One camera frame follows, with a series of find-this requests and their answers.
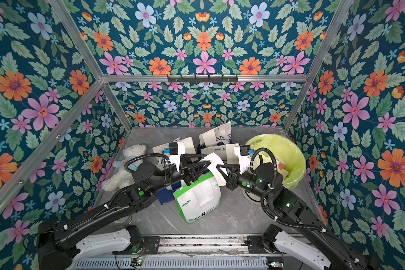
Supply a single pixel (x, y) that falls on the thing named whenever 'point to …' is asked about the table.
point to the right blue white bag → (229, 152)
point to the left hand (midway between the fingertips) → (207, 161)
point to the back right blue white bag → (220, 135)
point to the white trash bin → (253, 197)
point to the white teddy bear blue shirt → (118, 177)
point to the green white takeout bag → (201, 196)
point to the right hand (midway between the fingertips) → (220, 162)
